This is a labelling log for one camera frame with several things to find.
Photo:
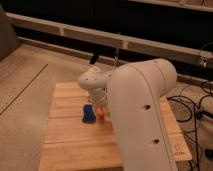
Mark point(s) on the orange pepper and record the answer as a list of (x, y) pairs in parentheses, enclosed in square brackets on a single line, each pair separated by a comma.
[(98, 112)]

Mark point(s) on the white metal rail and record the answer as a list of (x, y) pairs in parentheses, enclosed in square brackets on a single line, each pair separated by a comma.
[(105, 38)]

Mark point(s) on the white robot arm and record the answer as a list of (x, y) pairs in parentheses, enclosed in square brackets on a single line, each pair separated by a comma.
[(132, 93)]

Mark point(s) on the blue toy block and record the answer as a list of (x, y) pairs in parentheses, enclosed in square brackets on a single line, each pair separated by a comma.
[(88, 114)]

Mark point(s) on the black bracket on rail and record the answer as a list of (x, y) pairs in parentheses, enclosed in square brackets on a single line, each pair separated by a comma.
[(94, 58)]

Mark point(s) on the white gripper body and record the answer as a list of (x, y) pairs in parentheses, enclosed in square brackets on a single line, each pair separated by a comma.
[(98, 97)]

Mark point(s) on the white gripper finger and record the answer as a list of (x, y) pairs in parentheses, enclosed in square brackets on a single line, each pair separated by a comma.
[(104, 112)]

